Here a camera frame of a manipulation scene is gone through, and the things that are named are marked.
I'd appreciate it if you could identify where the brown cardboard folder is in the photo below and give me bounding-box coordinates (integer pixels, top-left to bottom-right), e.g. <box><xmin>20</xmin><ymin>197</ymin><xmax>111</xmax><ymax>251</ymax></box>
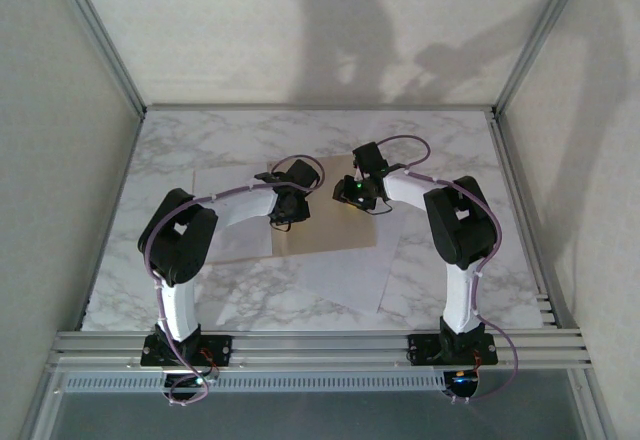
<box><xmin>192</xmin><ymin>155</ymin><xmax>379</xmax><ymax>264</ymax></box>

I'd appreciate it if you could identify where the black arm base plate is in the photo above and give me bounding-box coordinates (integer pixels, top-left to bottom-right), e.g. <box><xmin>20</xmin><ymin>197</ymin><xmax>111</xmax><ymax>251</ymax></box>
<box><xmin>142</xmin><ymin>334</ymin><xmax>235</xmax><ymax>367</ymax></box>
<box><xmin>407</xmin><ymin>332</ymin><xmax>499</xmax><ymax>366</ymax></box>

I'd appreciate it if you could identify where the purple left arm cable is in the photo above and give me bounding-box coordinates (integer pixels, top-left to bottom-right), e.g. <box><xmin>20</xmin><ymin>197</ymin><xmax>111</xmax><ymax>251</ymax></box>
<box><xmin>143</xmin><ymin>154</ymin><xmax>329</xmax><ymax>407</ymax></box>

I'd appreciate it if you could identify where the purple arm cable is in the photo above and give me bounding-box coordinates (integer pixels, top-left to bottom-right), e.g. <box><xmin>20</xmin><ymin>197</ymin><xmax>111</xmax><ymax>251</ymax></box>
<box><xmin>143</xmin><ymin>154</ymin><xmax>329</xmax><ymax>407</ymax></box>
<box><xmin>372</xmin><ymin>134</ymin><xmax>519</xmax><ymax>404</ymax></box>

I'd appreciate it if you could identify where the grey slotted cable duct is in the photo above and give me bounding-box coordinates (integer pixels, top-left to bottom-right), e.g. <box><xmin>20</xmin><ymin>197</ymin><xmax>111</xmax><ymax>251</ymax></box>
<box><xmin>62</xmin><ymin>372</ymin><xmax>447</xmax><ymax>394</ymax></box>

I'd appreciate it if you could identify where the aluminium frame post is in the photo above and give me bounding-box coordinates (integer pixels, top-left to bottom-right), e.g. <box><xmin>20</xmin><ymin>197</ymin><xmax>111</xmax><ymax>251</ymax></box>
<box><xmin>47</xmin><ymin>0</ymin><xmax>147</xmax><ymax>117</ymax></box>
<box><xmin>492</xmin><ymin>0</ymin><xmax>592</xmax><ymax>117</ymax></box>

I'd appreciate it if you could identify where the aluminium side rail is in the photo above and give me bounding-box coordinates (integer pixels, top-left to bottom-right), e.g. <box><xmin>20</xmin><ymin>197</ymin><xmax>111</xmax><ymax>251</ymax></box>
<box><xmin>487</xmin><ymin>112</ymin><xmax>564</xmax><ymax>329</ymax></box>

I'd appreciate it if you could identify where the aluminium front rail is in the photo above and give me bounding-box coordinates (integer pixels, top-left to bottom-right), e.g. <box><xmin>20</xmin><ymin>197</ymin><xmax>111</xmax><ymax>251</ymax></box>
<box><xmin>49</xmin><ymin>328</ymin><xmax>596</xmax><ymax>372</ymax></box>

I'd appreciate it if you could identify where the round black controller housing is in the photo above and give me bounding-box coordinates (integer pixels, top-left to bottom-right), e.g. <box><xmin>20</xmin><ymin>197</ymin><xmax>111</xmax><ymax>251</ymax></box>
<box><xmin>162</xmin><ymin>372</ymin><xmax>221</xmax><ymax>406</ymax></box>
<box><xmin>442</xmin><ymin>369</ymin><xmax>484</xmax><ymax>404</ymax></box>

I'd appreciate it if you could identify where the aluminium back rail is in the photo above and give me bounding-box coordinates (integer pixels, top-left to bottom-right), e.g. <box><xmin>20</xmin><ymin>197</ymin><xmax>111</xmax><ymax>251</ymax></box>
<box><xmin>142</xmin><ymin>103</ymin><xmax>499</xmax><ymax>114</ymax></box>

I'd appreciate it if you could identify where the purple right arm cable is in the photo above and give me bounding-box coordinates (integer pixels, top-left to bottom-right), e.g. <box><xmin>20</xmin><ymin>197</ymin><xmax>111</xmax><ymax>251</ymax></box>
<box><xmin>372</xmin><ymin>134</ymin><xmax>519</xmax><ymax>404</ymax></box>

